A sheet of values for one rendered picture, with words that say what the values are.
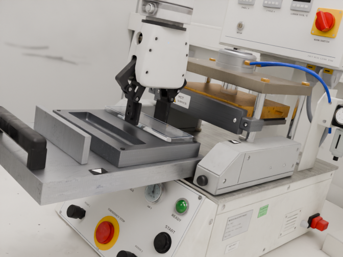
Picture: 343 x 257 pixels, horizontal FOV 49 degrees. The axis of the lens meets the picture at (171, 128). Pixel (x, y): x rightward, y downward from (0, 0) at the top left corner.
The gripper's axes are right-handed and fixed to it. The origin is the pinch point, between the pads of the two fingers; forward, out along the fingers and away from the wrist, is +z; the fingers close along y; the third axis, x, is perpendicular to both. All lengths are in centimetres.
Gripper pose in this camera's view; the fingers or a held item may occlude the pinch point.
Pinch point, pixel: (147, 113)
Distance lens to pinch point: 65.8
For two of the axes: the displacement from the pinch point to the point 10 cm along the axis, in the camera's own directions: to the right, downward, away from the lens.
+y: 7.1, -0.4, 7.0
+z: -1.9, 9.5, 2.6
